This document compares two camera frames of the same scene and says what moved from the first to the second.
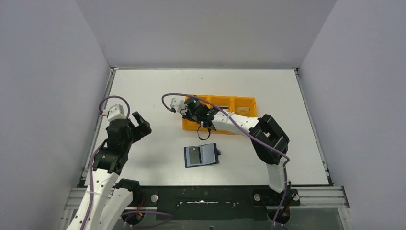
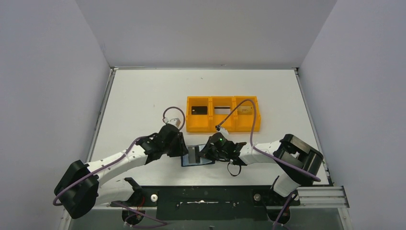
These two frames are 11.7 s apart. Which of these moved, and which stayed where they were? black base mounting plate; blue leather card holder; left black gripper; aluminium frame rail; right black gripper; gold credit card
Moved: left black gripper; right black gripper; blue leather card holder
Stayed: black base mounting plate; gold credit card; aluminium frame rail
